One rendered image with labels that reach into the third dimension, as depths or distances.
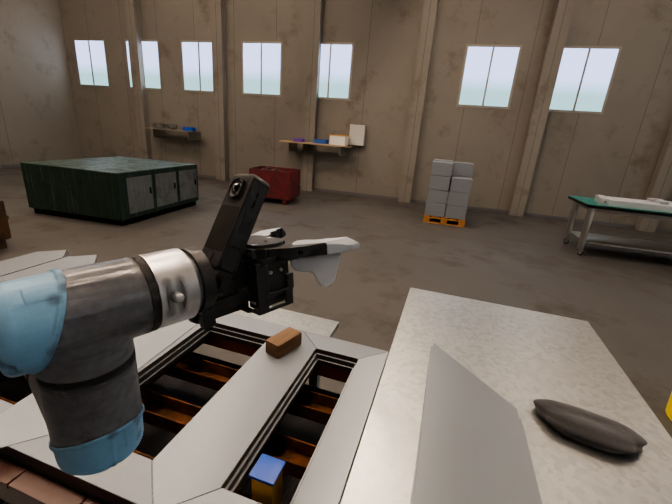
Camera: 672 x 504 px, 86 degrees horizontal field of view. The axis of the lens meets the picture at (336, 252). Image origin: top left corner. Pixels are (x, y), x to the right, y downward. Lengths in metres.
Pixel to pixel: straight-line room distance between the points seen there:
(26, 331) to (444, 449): 0.64
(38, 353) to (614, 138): 10.05
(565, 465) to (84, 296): 0.81
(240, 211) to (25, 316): 0.20
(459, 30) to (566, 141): 3.43
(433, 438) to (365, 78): 9.32
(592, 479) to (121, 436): 0.75
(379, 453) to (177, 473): 0.46
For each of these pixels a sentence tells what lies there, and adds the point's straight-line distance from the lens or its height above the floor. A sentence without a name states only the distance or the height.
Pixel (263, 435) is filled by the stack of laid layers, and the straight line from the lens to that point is 1.05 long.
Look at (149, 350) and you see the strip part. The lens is 1.38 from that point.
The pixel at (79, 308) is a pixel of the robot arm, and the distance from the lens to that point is 0.34.
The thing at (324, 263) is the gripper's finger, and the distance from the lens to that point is 0.45.
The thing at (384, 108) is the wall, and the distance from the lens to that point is 9.59.
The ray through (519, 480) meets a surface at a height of 1.07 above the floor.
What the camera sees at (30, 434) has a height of 0.87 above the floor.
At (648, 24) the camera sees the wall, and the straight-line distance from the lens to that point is 10.38.
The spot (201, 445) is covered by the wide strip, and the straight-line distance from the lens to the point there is 1.02.
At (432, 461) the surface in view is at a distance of 0.73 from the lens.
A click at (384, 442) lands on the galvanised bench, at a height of 1.05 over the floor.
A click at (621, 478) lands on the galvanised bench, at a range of 0.91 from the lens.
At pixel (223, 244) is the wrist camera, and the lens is 0.40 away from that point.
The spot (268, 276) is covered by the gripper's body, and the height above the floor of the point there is 1.43.
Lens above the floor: 1.60
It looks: 19 degrees down
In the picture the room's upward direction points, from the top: 4 degrees clockwise
